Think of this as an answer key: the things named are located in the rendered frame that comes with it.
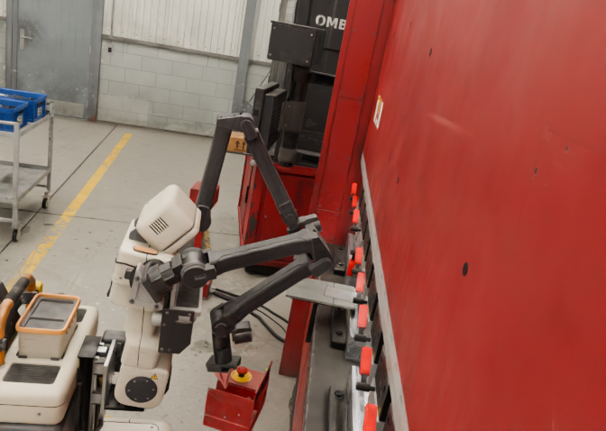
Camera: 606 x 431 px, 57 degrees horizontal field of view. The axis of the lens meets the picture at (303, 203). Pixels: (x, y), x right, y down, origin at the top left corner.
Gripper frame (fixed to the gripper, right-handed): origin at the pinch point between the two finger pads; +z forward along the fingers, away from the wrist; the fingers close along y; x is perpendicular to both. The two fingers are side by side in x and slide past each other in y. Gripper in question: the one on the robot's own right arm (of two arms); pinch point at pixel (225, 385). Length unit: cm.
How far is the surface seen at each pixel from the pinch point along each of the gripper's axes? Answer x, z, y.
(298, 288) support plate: 41.2, -17.1, 16.4
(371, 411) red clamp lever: -63, -38, 54
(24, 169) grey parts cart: 270, -25, -279
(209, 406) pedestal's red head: -4.3, 5.3, -4.5
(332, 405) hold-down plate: -8.7, -1.3, 36.8
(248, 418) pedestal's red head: -4.5, 8.8, 8.4
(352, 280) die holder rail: 78, -6, 32
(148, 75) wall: 644, -98, -341
